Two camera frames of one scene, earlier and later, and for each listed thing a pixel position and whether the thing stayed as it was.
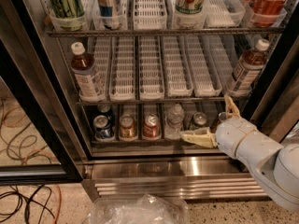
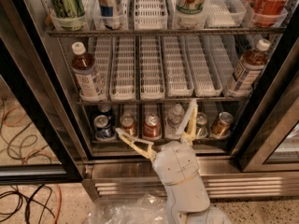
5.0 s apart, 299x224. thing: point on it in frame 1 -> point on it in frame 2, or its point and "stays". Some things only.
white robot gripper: (233, 134) -> (175, 164)
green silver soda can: (199, 120) stays
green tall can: (66, 7) stays
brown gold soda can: (127, 127) stays
